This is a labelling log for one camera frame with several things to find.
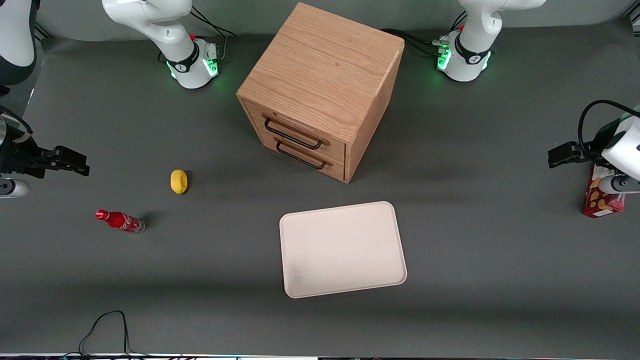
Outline red cookie box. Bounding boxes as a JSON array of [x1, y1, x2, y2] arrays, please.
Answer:
[[581, 162, 626, 219]]

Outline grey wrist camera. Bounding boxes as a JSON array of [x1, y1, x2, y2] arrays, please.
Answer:
[[0, 178, 31, 199], [598, 175, 640, 195]]

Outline red cola bottle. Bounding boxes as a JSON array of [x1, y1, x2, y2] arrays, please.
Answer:
[[95, 209, 146, 235]]

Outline cream plastic tray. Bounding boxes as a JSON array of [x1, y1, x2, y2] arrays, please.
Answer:
[[279, 201, 408, 299]]

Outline black right arm base cables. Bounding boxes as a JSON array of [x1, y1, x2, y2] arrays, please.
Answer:
[[189, 4, 237, 62]]

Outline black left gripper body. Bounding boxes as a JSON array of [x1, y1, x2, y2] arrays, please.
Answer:
[[581, 120, 621, 174]]

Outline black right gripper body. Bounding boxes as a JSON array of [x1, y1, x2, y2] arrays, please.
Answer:
[[0, 132, 57, 179]]

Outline black arm base cables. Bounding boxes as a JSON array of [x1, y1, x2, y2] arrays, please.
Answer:
[[381, 28, 447, 57], [189, 4, 237, 62]]

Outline thin black looped cable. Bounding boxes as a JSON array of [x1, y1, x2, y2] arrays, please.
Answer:
[[77, 310, 152, 359]]

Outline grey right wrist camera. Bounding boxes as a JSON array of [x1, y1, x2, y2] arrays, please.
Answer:
[[0, 178, 31, 199]]

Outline oak wood drawer front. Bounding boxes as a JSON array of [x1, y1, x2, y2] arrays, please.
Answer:
[[241, 99, 347, 163], [254, 130, 346, 183]]

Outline black left arm base cables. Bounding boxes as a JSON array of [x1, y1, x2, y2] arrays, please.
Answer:
[[381, 28, 447, 57]]

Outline oak wood drawer cabinet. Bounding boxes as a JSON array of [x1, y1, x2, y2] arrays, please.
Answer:
[[236, 2, 406, 184]]

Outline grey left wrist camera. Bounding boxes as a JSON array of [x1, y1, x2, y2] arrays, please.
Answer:
[[598, 175, 640, 195]]

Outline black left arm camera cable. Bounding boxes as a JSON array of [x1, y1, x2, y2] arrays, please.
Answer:
[[578, 99, 640, 151]]

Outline yellow toy lemon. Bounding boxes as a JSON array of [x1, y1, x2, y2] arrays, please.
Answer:
[[170, 169, 189, 195]]

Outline black wire drawer handle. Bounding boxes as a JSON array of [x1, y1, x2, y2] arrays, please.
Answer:
[[262, 114, 332, 151], [274, 138, 334, 171]]

